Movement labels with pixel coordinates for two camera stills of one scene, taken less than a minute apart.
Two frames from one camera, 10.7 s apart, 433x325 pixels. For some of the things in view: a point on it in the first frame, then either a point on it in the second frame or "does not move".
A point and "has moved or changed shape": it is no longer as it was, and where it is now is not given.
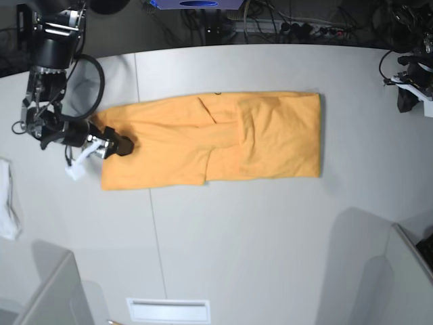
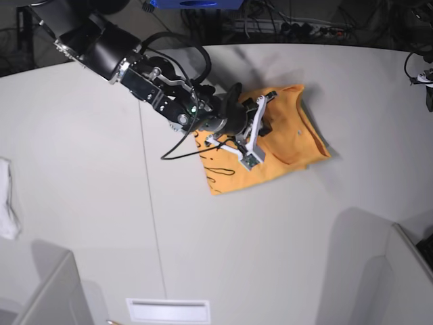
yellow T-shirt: [189, 141] has moved or changed shape
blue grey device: [197, 4] does not move
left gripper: [80, 133] -> [239, 122]
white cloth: [11, 227] does not move
